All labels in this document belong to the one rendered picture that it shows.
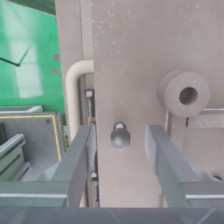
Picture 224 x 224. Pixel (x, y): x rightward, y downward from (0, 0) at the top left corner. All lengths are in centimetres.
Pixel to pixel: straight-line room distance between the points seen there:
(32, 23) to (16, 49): 27
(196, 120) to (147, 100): 5
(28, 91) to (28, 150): 56
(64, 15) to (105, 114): 20
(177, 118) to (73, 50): 21
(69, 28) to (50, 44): 133
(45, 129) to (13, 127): 26
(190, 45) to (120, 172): 16
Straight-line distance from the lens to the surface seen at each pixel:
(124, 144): 15
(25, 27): 174
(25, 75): 175
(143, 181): 22
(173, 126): 17
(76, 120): 30
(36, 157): 159
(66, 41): 31
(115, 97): 17
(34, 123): 145
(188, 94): 17
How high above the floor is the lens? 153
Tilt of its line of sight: 73 degrees down
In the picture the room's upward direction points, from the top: 175 degrees counter-clockwise
